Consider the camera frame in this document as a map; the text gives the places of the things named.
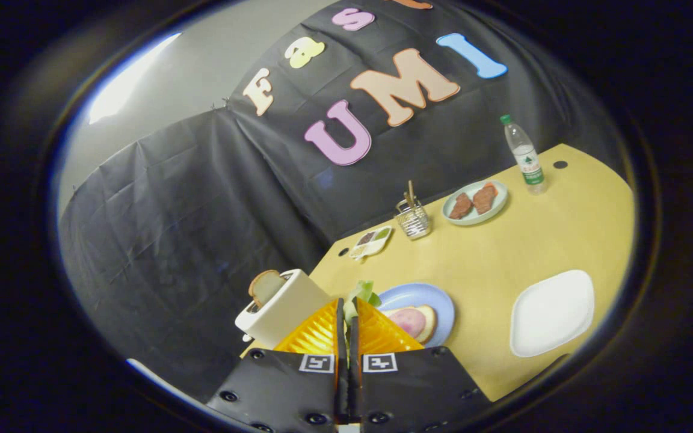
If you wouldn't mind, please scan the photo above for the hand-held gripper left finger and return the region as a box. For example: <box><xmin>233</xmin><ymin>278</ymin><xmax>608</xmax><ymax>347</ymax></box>
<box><xmin>205</xmin><ymin>298</ymin><xmax>347</xmax><ymax>433</ymax></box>

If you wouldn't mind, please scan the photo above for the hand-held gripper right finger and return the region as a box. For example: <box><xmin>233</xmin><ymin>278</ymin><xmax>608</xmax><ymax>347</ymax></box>
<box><xmin>346</xmin><ymin>298</ymin><xmax>494</xmax><ymax>433</ymax></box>

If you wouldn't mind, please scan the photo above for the toasted bread slice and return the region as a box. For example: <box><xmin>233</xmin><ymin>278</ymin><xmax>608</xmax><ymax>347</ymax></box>
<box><xmin>248</xmin><ymin>270</ymin><xmax>287</xmax><ymax>307</ymax></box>

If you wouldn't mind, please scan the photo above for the green lettuce leaf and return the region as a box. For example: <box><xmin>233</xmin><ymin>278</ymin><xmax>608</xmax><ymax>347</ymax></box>
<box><xmin>343</xmin><ymin>280</ymin><xmax>382</xmax><ymax>322</ymax></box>

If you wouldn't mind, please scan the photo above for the white bread slice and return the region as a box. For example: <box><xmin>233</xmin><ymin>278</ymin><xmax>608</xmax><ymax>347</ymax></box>
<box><xmin>383</xmin><ymin>305</ymin><xmax>437</xmax><ymax>345</ymax></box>

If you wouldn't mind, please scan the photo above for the pink ham slice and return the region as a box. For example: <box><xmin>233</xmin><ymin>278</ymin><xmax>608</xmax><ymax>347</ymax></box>
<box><xmin>387</xmin><ymin>308</ymin><xmax>427</xmax><ymax>339</ymax></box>

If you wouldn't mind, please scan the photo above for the white toaster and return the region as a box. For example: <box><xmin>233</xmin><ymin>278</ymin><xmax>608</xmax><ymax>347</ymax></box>
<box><xmin>235</xmin><ymin>269</ymin><xmax>335</xmax><ymax>349</ymax></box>

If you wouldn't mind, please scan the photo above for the blue round plate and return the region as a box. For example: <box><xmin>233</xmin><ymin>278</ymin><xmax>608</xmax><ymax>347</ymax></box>
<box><xmin>377</xmin><ymin>283</ymin><xmax>455</xmax><ymax>348</ymax></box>

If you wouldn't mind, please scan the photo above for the white divided condiment dish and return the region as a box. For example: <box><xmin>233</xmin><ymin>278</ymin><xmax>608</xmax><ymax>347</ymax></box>
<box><xmin>350</xmin><ymin>226</ymin><xmax>393</xmax><ymax>260</ymax></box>

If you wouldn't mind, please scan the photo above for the white rectangular plate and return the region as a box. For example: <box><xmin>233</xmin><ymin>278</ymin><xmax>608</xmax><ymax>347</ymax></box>
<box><xmin>510</xmin><ymin>269</ymin><xmax>596</xmax><ymax>358</ymax></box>

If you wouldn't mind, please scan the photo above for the brown meat patty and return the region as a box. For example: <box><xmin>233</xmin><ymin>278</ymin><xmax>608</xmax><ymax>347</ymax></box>
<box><xmin>449</xmin><ymin>192</ymin><xmax>473</xmax><ymax>220</ymax></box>
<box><xmin>473</xmin><ymin>183</ymin><xmax>499</xmax><ymax>215</ymax></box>

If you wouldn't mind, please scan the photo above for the black backdrop cloth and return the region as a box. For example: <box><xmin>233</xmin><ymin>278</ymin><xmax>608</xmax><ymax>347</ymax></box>
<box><xmin>58</xmin><ymin>0</ymin><xmax>624</xmax><ymax>401</ymax></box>

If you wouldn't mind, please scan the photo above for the pale green round plate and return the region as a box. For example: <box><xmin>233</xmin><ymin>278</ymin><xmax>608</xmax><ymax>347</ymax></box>
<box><xmin>442</xmin><ymin>180</ymin><xmax>509</xmax><ymax>226</ymax></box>

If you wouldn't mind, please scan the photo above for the clear water bottle green cap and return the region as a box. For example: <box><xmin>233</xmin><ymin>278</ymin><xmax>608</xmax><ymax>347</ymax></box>
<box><xmin>500</xmin><ymin>114</ymin><xmax>547</xmax><ymax>194</ymax></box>

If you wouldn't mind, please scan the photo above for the wire mesh utensil holder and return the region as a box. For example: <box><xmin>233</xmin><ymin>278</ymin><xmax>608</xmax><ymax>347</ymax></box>
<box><xmin>395</xmin><ymin>200</ymin><xmax>431</xmax><ymax>240</ymax></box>

